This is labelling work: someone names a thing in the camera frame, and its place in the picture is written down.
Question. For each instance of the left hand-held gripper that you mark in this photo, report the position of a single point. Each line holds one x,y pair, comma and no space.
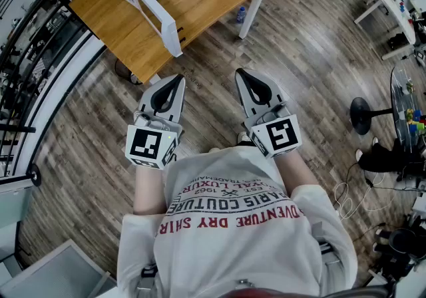
146,145

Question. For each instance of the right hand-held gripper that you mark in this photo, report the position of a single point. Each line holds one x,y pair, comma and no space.
281,135

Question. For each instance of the person's left forearm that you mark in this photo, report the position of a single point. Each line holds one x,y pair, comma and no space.
148,190

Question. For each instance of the person's right forearm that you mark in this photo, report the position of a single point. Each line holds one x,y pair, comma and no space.
296,173

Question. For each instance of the person's right shoe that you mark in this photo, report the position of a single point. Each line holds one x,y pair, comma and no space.
244,138

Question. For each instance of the person's shoe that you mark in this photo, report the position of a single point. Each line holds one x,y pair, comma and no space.
244,138
214,150

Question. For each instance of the person's left shoe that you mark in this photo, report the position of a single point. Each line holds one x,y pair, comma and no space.
214,150

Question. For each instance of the white table leg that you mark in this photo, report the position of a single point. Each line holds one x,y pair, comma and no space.
250,19

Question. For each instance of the clear water bottle blue cap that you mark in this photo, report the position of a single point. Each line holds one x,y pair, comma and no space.
241,14

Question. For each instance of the black round stand base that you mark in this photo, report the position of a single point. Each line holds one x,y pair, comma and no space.
361,115

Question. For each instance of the round glass table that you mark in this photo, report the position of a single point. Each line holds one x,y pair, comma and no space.
401,100

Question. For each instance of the black metal railing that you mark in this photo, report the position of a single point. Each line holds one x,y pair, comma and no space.
16,129

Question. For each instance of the person's white printed shirt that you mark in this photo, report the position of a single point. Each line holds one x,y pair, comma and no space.
233,250

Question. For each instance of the colourful toy blocks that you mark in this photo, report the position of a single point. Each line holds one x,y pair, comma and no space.
416,120

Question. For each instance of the long white desk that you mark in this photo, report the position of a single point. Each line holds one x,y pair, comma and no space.
404,20

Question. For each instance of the grey cabinet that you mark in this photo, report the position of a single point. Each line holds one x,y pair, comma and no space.
56,273

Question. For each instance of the black swivel chair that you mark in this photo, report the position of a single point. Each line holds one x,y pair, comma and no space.
401,243

